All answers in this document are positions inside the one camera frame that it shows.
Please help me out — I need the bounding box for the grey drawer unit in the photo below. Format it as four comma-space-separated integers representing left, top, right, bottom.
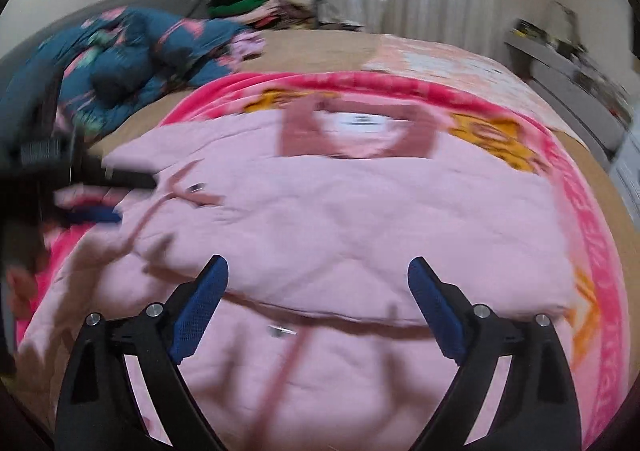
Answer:
504, 30, 631, 170

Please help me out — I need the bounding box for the pink cartoon fleece blanket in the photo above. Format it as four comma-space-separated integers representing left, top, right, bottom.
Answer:
11, 72, 628, 450

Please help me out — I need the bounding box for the pile of mixed clothes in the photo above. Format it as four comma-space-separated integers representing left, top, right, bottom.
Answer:
206, 0, 364, 32

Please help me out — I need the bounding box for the blue flamingo print comforter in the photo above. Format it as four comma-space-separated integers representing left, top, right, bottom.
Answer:
1, 7, 266, 144

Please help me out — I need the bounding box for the grey headboard cushion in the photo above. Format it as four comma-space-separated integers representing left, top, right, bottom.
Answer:
1, 0, 208, 88

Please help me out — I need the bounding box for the white drawer chest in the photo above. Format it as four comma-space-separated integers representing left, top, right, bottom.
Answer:
608, 125, 640, 229

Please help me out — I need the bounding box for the peach white floral blanket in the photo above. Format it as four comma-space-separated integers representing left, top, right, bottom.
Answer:
362, 34, 579, 139

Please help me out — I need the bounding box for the pink quilted jacket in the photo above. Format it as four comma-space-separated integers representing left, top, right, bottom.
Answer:
15, 97, 575, 450

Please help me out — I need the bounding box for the clutter on grey unit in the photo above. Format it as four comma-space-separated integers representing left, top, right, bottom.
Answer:
504, 19, 632, 123

